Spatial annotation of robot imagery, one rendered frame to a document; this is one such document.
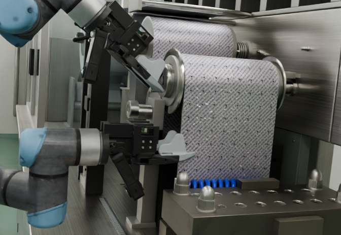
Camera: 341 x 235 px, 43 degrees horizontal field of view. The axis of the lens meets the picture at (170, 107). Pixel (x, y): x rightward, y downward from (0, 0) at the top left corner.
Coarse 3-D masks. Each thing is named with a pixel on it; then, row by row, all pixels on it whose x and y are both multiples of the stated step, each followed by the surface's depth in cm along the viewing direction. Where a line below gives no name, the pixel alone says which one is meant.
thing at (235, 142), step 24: (192, 120) 95; (216, 120) 97; (240, 120) 99; (264, 120) 101; (192, 144) 96; (216, 144) 98; (240, 144) 100; (264, 144) 102; (192, 168) 97; (216, 168) 99; (240, 168) 101; (264, 168) 103
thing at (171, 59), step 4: (168, 56) 99; (172, 56) 97; (168, 60) 99; (172, 60) 97; (176, 60) 95; (172, 64) 97; (176, 64) 94; (176, 68) 94; (176, 72) 94; (176, 76) 94; (184, 76) 94; (176, 80) 94; (176, 84) 94; (176, 88) 94; (176, 92) 94; (172, 96) 96; (176, 96) 94; (168, 100) 98; (172, 100) 96; (168, 104) 98; (172, 104) 97; (180, 104) 97
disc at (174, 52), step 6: (174, 48) 97; (168, 54) 100; (174, 54) 97; (180, 54) 94; (180, 60) 93; (180, 66) 93; (180, 72) 93; (180, 78) 93; (180, 84) 93; (180, 90) 93; (180, 96) 93; (180, 102) 94; (168, 108) 99; (174, 108) 96
